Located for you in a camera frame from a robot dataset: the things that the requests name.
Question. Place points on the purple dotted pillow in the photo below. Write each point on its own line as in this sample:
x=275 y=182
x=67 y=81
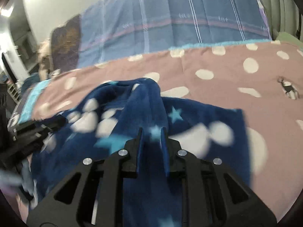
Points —
x=264 y=11

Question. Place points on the green pillow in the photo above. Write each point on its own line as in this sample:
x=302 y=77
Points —
x=288 y=39

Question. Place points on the beige fluffy item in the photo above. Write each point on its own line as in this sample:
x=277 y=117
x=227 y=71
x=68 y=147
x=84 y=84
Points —
x=45 y=59

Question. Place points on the blue plaid pillow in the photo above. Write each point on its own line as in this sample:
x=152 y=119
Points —
x=165 y=16

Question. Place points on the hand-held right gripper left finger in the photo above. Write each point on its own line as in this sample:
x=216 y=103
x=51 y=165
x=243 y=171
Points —
x=139 y=151

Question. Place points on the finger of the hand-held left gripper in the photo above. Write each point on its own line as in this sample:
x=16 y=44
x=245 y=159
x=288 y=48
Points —
x=40 y=124
x=33 y=141

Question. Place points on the dark patterned pillow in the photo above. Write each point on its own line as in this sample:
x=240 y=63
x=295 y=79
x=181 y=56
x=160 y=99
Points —
x=66 y=42

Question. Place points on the cream curtain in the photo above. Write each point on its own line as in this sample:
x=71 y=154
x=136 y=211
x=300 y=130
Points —
x=279 y=2

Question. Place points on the navy fleece garment white spots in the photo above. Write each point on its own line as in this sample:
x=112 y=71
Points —
x=142 y=104

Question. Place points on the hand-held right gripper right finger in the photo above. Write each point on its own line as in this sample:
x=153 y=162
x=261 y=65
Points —
x=164 y=151

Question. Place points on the pink polka dot bed blanket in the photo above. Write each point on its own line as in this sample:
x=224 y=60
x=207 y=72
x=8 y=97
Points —
x=236 y=87

